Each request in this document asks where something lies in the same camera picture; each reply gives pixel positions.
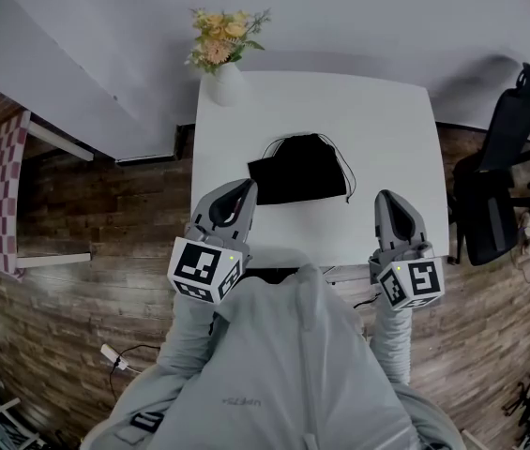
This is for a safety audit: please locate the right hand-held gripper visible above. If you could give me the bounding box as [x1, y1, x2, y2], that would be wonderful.
[368, 188, 447, 312]

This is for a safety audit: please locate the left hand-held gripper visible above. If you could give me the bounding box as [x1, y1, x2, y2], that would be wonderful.
[166, 178, 259, 306]

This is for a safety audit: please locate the black drawstring bag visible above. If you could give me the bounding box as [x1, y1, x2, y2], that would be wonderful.
[246, 131, 357, 207]

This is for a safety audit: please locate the person's right forearm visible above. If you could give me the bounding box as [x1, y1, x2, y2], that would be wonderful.
[369, 305, 415, 387]

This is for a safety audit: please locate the person's left forearm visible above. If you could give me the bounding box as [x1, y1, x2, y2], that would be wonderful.
[155, 292, 220, 380]

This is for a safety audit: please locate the black mesh office chair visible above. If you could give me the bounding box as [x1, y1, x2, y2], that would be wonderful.
[447, 61, 530, 268]

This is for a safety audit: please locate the white ceramic vase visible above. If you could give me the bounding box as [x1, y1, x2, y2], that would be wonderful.
[199, 61, 247, 108]

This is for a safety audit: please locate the person's grey jacket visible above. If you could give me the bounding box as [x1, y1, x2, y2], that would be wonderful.
[79, 262, 468, 450]

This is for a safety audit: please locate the white power strip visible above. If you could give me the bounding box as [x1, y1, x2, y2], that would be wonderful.
[99, 342, 130, 372]

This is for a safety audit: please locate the yellow flower bouquet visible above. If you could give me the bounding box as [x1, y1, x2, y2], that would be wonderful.
[184, 7, 273, 76]

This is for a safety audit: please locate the black power strip cable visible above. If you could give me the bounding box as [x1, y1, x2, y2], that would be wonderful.
[107, 342, 163, 403]

